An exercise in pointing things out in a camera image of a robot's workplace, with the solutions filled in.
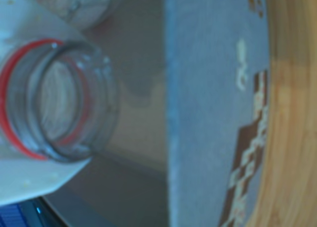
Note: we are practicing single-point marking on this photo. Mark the clear bottle barcode red label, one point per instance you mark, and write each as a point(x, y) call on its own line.
point(62, 100)

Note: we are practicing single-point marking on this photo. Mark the grey cardboard box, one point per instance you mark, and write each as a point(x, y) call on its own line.
point(203, 113)

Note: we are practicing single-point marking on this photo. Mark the clear bottle Coca-Cola script label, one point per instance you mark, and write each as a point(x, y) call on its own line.
point(79, 9)

